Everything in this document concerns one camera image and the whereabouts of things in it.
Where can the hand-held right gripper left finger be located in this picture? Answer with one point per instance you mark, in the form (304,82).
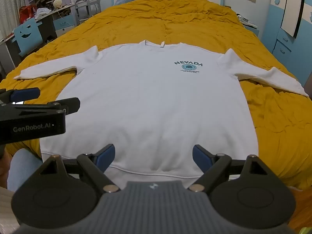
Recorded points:
(107,154)

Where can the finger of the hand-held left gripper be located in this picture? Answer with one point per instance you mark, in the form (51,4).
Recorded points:
(70,104)
(24,93)

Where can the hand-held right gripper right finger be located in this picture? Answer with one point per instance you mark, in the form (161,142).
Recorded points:
(201,156)

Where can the white printed sweatshirt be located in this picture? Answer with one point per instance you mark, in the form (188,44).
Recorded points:
(146,102)

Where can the person's leg in jeans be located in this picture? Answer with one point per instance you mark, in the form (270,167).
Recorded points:
(23,165)

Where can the blue smiley face chair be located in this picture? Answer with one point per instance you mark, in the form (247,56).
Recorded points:
(28,37)

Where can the cluttered desk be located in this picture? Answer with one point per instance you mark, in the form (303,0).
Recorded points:
(47,25)

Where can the red bag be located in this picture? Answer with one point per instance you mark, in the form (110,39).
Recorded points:
(25,13)

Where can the white round ball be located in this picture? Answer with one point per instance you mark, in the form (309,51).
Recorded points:
(58,3)

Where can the grey metal rack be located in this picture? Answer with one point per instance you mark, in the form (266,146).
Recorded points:
(87,8)

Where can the yellow bed blanket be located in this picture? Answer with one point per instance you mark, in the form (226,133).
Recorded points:
(170,22)

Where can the blue nightstand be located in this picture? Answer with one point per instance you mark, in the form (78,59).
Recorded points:
(252,29)

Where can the black framed white board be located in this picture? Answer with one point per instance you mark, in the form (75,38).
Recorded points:
(291,12)

